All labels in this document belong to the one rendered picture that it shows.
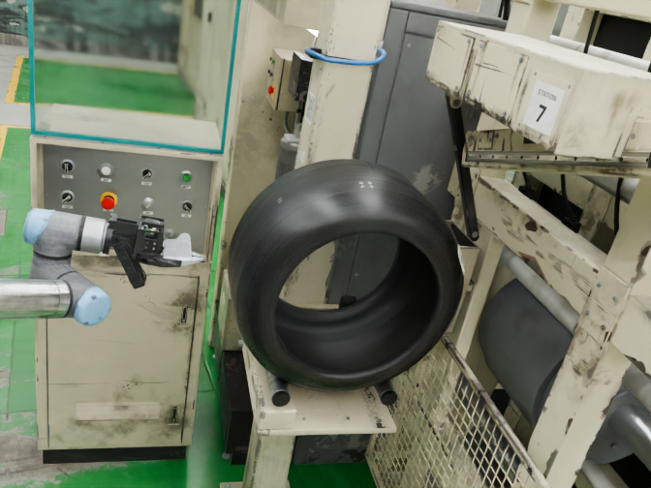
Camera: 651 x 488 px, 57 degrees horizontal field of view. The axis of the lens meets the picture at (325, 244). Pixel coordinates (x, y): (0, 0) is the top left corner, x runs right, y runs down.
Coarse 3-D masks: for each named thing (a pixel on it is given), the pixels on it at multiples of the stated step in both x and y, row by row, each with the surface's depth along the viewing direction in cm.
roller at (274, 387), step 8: (264, 368) 156; (272, 376) 150; (272, 384) 148; (280, 384) 147; (272, 392) 146; (280, 392) 144; (288, 392) 146; (272, 400) 145; (280, 400) 145; (288, 400) 146
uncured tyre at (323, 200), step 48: (288, 192) 135; (336, 192) 128; (384, 192) 130; (240, 240) 139; (288, 240) 127; (432, 240) 134; (240, 288) 132; (384, 288) 169; (432, 288) 160; (288, 336) 165; (336, 336) 170; (384, 336) 166; (432, 336) 146; (336, 384) 146
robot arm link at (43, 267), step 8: (32, 256) 126; (40, 256) 123; (32, 264) 125; (40, 264) 124; (48, 264) 124; (56, 264) 124; (64, 264) 125; (32, 272) 125; (40, 272) 124; (48, 272) 123; (56, 272) 123; (64, 272) 123
